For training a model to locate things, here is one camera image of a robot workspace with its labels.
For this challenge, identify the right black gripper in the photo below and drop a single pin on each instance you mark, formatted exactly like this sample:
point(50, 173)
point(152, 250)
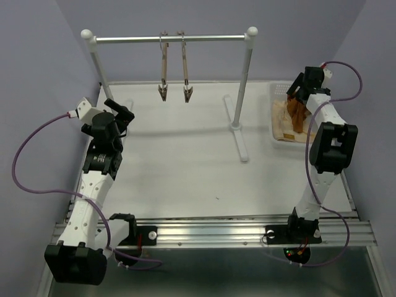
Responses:
point(297, 81)

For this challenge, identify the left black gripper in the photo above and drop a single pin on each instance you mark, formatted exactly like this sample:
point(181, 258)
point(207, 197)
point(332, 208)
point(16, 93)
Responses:
point(124, 116)

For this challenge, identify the brown underwear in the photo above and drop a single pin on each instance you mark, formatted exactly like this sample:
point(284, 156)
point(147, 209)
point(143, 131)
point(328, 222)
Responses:
point(297, 112)

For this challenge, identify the wooden clip hanger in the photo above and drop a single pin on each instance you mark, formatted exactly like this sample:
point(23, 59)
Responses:
point(186, 89)
point(163, 87)

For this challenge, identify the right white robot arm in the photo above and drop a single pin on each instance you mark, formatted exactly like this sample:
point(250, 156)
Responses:
point(326, 155)

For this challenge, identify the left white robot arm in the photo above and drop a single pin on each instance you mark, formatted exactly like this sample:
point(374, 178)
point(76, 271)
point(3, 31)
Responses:
point(81, 254)

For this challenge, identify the beige underwear in basket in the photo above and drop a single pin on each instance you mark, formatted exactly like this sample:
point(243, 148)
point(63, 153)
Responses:
point(281, 124)

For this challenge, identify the white plastic basket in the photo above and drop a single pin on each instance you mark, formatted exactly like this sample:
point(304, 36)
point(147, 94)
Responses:
point(277, 91)

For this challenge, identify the white metal clothes rack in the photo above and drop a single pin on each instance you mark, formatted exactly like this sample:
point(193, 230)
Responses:
point(233, 111)

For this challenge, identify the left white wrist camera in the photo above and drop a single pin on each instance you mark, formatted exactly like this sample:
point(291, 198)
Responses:
point(86, 111)

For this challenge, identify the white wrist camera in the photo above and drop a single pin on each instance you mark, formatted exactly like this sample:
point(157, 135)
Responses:
point(327, 75)
point(86, 111)

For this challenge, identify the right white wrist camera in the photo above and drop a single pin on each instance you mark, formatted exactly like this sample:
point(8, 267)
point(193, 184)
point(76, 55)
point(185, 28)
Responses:
point(327, 75)

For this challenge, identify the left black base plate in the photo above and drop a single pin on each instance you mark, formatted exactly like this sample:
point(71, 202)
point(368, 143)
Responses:
point(129, 253)

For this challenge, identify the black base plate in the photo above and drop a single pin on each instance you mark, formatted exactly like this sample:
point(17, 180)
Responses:
point(129, 253)
point(290, 239)

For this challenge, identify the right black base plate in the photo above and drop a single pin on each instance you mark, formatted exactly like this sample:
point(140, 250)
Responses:
point(290, 239)

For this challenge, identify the aluminium mounting rail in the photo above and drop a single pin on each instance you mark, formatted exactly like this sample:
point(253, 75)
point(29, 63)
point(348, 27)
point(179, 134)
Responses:
point(206, 234)

